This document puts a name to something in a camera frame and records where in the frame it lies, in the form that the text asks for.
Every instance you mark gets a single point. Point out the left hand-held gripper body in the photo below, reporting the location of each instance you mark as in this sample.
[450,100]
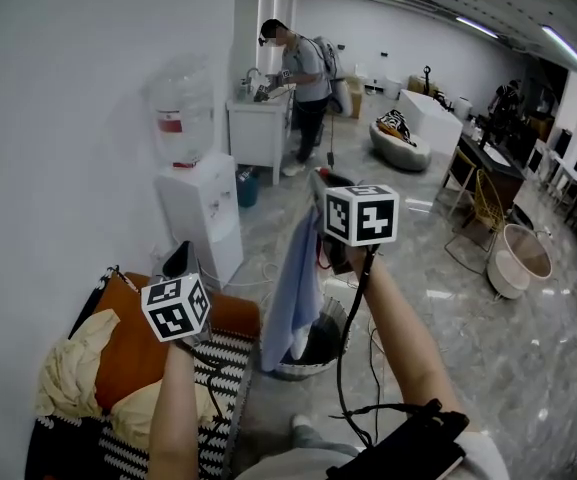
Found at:
[175,308]

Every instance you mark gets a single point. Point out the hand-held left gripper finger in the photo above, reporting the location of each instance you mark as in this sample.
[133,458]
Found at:
[170,265]
[189,260]

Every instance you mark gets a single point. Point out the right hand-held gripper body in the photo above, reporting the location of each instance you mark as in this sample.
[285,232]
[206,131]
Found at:
[363,215]

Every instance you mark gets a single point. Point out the woven grey white laundry basket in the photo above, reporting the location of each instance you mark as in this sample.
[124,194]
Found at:
[333,313]

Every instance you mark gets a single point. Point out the cream garment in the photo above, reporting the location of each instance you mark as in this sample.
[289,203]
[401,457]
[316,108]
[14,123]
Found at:
[133,413]
[68,368]

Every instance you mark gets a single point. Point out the person's right forearm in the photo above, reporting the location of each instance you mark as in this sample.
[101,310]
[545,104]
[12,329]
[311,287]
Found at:
[398,338]

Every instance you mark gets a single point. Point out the person's left forearm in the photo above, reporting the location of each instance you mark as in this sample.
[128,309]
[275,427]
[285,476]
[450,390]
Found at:
[173,418]

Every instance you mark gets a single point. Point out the white water dispenser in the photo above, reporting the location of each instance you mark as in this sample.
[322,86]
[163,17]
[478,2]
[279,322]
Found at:
[203,208]

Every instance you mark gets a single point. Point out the orange sofa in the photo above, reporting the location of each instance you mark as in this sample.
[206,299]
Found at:
[233,315]

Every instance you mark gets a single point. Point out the grey beanbag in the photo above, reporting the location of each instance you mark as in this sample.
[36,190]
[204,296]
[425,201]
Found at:
[403,155]

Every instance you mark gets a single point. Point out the teal waste bin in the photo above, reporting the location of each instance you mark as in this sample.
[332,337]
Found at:
[248,193]

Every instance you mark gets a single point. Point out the cardboard box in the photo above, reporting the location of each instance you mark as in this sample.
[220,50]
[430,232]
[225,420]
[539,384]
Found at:
[353,103]

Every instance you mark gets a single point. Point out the zebra striped cushion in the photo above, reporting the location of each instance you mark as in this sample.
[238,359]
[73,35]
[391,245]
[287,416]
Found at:
[395,123]

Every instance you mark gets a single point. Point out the white sink cabinet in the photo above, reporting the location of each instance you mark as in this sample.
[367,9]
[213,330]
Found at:
[258,133]

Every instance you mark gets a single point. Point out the black white patterned sofa cover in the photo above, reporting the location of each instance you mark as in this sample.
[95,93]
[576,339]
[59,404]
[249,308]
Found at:
[223,378]

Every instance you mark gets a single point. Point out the white cylindrical bin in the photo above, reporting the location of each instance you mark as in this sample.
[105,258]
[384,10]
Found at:
[463,108]
[393,89]

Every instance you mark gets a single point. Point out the white rectangular block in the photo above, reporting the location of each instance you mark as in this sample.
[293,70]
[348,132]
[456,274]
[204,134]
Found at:
[433,123]

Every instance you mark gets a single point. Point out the chrome faucet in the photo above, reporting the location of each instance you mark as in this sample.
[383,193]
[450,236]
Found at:
[252,70]

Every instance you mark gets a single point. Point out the clear water bottle red label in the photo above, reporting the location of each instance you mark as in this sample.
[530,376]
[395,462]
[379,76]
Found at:
[183,118]

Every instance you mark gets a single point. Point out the dark vanity cabinet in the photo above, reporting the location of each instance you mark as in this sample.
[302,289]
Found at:
[503,178]

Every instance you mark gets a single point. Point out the round white pink pod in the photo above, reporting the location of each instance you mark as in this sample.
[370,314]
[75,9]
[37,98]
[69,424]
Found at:
[508,278]

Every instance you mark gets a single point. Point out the person's white shoe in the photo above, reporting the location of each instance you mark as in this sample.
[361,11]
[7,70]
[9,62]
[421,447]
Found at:
[302,422]

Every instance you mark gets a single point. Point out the person's light grey shirt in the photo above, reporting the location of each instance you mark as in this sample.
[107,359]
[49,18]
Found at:
[293,468]

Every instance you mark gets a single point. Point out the person's grey trousers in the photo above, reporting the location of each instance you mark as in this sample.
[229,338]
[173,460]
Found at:
[328,443]

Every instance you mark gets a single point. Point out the ceiling tube light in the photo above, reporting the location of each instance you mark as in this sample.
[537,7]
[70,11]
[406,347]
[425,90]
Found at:
[477,26]
[567,48]

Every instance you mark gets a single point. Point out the white office desk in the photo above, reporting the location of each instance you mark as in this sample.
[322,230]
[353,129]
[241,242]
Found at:
[575,183]

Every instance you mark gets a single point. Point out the wooden frame chair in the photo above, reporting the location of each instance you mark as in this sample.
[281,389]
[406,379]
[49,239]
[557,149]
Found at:
[463,168]

